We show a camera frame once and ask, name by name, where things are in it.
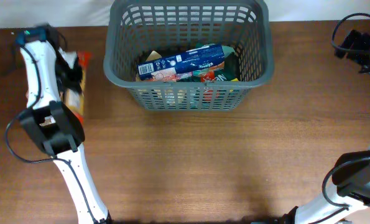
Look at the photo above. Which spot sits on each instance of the blue tissue box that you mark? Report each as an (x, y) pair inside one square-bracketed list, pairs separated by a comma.
[(167, 69)]

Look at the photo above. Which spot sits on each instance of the grey plastic basket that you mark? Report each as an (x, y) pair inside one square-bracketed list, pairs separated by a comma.
[(137, 28)]

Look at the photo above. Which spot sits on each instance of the beige paper bag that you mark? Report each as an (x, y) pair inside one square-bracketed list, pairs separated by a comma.
[(152, 56)]

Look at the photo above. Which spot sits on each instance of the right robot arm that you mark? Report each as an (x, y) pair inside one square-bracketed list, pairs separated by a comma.
[(346, 187)]

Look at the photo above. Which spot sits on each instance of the green Nescafe bag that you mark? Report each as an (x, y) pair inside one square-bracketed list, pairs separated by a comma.
[(228, 70)]

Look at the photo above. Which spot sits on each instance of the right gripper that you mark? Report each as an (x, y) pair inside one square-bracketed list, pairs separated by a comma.
[(363, 40)]

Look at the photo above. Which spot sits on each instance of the orange spaghetti pack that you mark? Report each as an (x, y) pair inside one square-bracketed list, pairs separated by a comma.
[(74, 98)]

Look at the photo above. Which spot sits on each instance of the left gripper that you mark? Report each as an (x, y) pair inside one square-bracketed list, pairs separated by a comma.
[(74, 82)]

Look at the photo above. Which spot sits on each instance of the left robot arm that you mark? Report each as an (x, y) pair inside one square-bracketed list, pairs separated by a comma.
[(55, 76)]

